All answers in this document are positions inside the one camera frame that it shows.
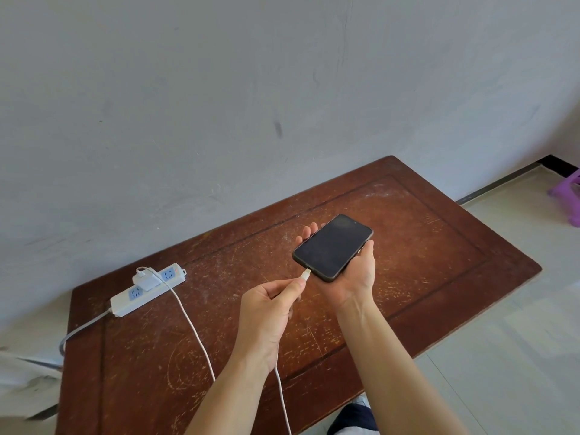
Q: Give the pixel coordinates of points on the white power strip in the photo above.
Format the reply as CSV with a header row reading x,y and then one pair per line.
x,y
127,303

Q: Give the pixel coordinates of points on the person's left hand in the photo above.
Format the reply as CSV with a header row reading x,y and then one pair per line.
x,y
263,317

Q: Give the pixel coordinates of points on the person's right forearm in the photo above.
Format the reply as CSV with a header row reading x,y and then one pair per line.
x,y
398,380

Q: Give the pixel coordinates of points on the person's left forearm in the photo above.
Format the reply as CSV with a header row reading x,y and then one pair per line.
x,y
226,403

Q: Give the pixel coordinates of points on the person's right white shoe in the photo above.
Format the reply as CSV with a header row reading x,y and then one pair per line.
x,y
361,401

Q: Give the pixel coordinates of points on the white charger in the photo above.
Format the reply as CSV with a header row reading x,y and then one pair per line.
x,y
147,280

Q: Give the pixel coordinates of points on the brown wooden table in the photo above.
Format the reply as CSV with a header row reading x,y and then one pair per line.
x,y
408,231

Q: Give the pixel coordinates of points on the person's right hand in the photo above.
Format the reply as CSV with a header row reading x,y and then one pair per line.
x,y
355,280

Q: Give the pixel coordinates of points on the purple plastic stool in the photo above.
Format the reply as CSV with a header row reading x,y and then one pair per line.
x,y
568,194

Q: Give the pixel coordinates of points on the navy shorts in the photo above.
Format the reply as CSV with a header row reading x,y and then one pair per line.
x,y
353,421

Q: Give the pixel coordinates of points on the black smartphone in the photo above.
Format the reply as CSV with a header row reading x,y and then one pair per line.
x,y
333,246

